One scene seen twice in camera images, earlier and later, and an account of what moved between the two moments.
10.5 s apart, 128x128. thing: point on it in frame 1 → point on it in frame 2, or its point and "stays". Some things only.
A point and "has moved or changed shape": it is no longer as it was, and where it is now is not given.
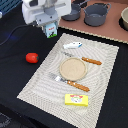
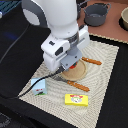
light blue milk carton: (51, 30) has moved or changed shape
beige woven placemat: (48, 94) stays
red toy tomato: (32, 57) → (73, 66)
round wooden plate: (73, 69) stays
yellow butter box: (78, 100) stays
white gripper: (42, 12) → (61, 53)
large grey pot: (96, 14) stays
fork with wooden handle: (70, 82) stays
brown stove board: (112, 29) stays
